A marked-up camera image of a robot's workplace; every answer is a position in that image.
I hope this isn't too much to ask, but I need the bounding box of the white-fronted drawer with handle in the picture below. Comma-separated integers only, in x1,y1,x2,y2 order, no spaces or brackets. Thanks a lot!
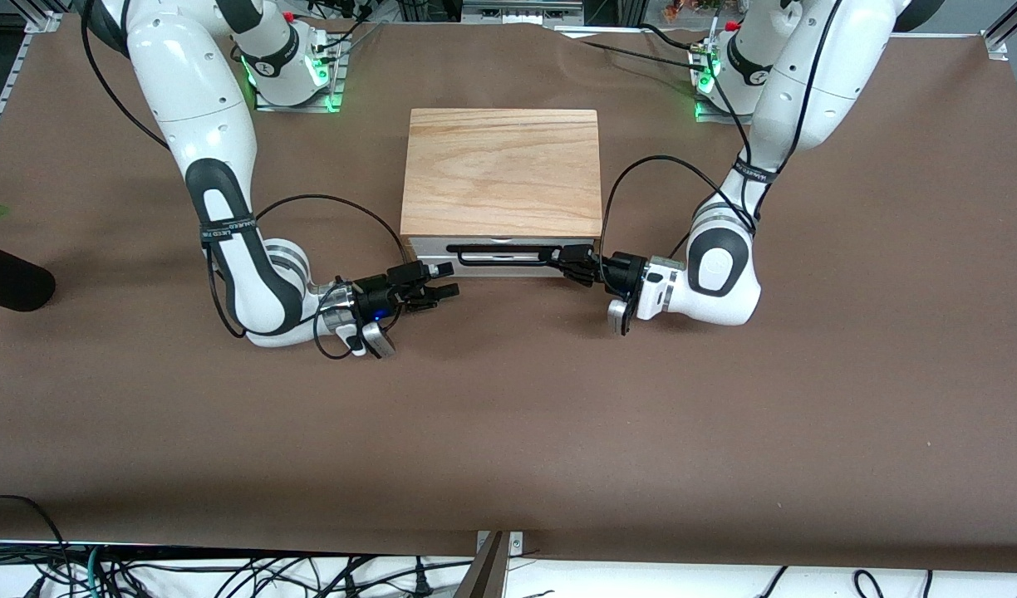
405,237,599,260

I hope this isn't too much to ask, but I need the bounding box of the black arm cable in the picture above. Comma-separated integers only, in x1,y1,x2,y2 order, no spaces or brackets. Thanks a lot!
81,0,411,361
600,0,846,260

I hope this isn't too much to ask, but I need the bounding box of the grey metal equipment box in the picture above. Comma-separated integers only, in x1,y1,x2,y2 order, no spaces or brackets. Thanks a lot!
461,0,584,26

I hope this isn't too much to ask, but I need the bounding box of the silver metal bracket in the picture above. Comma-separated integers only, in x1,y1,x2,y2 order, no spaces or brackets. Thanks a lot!
475,532,525,559

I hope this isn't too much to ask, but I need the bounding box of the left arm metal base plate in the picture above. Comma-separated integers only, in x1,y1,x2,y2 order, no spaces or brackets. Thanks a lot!
693,42,782,125

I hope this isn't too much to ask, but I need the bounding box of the brown wedge-shaped bar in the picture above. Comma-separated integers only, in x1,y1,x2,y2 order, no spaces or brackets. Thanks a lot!
454,532,509,598

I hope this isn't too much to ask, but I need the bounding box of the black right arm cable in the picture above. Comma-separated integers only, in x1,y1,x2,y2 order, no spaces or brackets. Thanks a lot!
81,0,411,361

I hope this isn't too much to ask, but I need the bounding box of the brown table cover sheet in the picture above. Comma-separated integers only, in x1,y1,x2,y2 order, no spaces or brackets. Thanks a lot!
0,17,1017,574

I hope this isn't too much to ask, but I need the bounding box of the black ribbed cylinder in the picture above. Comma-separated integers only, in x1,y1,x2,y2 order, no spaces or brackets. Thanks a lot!
0,240,57,313

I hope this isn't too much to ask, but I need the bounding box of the wooden drawer cabinet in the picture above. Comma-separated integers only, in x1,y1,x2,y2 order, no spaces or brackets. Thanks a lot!
399,108,603,280

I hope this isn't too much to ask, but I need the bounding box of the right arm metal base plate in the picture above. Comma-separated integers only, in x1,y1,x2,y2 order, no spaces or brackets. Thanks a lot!
253,33,345,114

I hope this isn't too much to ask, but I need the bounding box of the black looped cable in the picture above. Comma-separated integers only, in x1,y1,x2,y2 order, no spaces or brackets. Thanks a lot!
0,495,71,598

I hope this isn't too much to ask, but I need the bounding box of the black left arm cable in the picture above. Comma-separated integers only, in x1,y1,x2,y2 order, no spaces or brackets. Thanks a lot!
600,0,846,260

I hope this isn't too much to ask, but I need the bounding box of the black cable on cover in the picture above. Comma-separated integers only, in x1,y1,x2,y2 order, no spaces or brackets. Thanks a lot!
579,23,713,72

